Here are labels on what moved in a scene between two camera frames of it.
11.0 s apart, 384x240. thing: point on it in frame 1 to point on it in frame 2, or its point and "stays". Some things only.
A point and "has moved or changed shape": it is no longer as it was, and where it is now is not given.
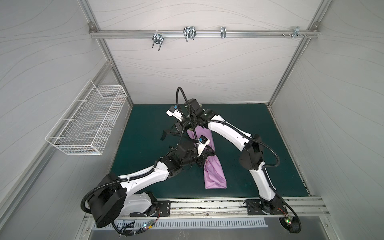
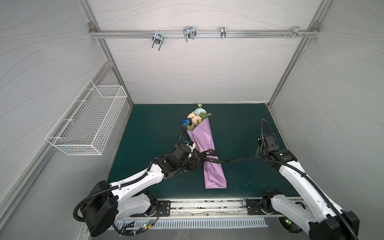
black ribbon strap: [168, 131] has moved or changed shape
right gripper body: [173, 130] to [260, 151]
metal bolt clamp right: [296, 32] stays
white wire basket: [87, 125] stays
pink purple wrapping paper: [214, 176] stays
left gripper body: [193, 159] stays
